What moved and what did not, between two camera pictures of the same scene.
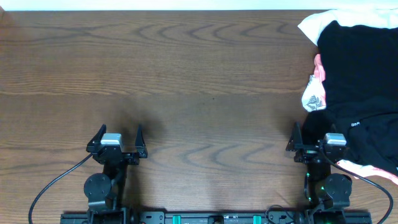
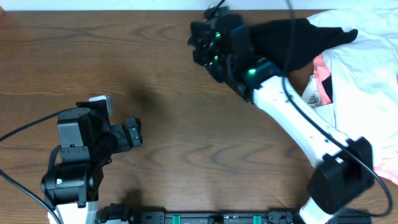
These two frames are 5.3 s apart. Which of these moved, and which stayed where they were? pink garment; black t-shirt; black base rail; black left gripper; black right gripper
Moved: black right gripper; black left gripper; black t-shirt
Stayed: pink garment; black base rail
